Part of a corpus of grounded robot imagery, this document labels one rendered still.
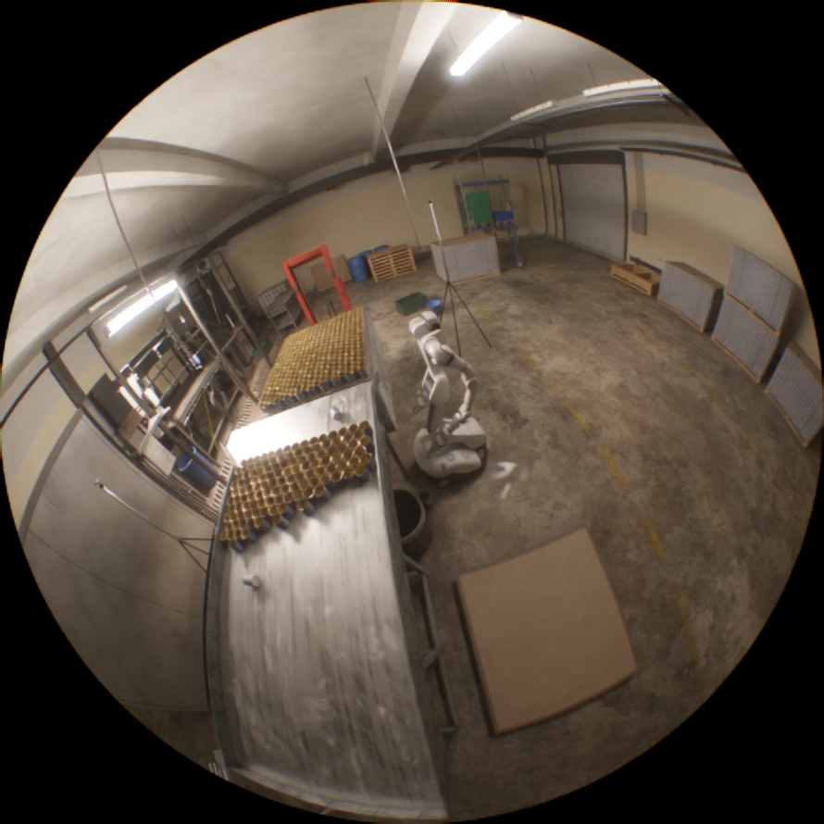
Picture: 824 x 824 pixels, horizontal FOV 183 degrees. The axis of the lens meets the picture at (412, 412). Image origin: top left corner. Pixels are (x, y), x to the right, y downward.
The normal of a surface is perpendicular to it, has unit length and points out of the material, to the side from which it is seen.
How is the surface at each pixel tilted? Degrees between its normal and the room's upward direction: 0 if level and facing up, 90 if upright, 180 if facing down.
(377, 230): 90
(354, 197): 90
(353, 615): 0
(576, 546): 0
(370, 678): 0
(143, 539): 90
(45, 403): 90
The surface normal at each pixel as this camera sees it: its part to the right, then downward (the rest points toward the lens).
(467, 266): 0.16, 0.70
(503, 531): -0.25, -0.67
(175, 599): 0.95, -0.29
